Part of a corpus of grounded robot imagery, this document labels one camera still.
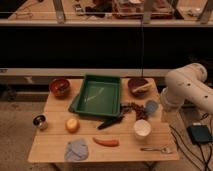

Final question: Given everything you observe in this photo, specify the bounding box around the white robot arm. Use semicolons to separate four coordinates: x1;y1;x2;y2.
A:
160;63;213;114

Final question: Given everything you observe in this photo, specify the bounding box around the green plastic tray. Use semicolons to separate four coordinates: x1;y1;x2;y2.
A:
68;75;121;118

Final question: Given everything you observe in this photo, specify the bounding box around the dark bowl with food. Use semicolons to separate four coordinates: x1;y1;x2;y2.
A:
128;77;152;97

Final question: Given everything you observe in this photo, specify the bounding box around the yellow apple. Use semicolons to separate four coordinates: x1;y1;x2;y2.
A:
65;118;80;133

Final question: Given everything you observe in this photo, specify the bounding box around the white cup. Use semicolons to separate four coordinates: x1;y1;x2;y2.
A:
134;119;152;140

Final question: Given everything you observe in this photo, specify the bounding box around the orange carrot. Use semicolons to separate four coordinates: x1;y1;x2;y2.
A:
93;137;119;147

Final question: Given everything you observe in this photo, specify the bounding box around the wooden table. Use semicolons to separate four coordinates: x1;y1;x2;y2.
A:
28;79;179;163

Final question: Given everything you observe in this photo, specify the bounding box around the blue grey cloth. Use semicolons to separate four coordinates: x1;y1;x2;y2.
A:
64;139;89;162

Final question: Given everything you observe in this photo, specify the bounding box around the metal can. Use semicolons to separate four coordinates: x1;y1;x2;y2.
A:
33;115;48;131

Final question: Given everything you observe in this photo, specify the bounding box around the black foot pedal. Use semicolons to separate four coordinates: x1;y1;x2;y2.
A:
187;125;212;144

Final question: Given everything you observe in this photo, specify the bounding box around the brown chain pile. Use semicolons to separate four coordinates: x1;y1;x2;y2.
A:
120;102;149;121

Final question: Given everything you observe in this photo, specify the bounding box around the black cable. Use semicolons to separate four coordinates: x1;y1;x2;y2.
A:
169;113;213;171

